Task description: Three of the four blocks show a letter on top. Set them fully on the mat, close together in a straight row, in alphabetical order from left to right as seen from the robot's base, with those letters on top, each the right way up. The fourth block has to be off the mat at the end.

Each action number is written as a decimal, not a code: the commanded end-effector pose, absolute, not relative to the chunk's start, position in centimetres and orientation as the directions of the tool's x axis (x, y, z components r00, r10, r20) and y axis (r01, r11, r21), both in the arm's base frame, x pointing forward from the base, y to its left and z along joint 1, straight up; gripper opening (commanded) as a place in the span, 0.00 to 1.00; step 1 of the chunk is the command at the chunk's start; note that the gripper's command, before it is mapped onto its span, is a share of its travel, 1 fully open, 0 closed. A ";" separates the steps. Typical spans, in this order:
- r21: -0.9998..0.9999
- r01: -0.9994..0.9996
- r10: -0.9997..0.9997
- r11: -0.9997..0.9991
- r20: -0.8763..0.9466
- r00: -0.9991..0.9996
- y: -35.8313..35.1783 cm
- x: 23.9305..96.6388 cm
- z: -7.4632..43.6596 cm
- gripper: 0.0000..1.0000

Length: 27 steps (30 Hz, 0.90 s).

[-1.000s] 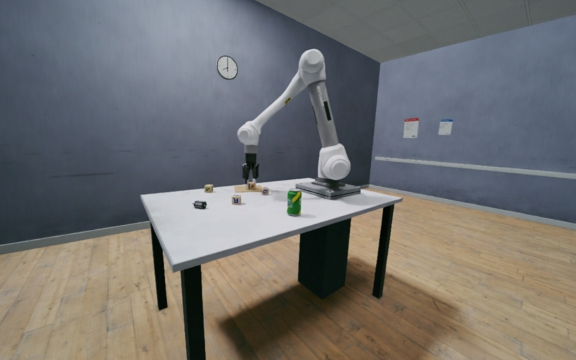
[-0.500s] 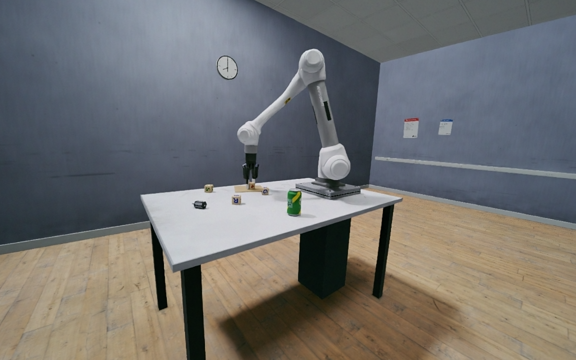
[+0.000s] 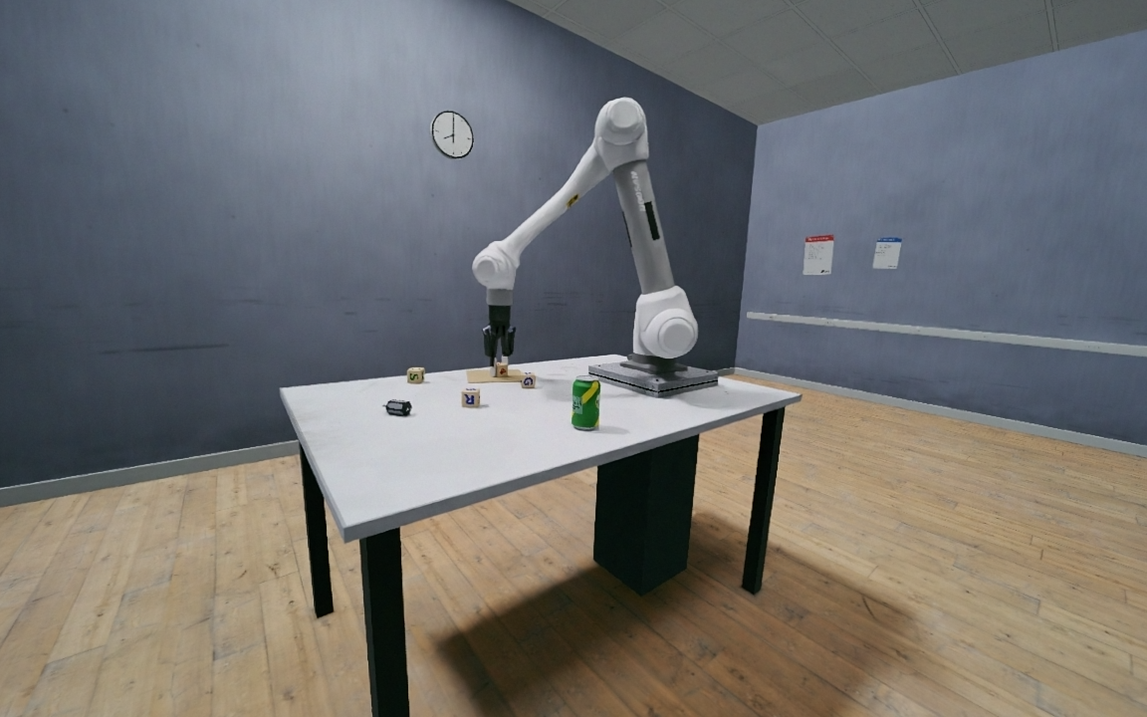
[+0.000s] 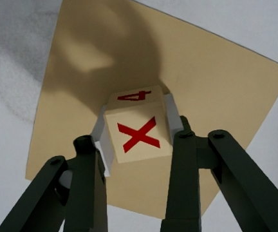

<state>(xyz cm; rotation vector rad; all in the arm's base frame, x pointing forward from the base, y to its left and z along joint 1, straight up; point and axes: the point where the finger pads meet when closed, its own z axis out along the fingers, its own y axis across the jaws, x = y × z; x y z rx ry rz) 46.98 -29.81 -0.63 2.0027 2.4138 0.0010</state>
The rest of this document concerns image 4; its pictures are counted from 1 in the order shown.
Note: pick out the tan flat mat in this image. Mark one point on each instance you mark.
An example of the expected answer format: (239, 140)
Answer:
(101, 47)

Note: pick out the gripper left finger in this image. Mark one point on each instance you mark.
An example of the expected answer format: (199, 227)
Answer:
(42, 209)

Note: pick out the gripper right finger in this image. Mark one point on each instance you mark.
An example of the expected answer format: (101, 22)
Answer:
(249, 193)

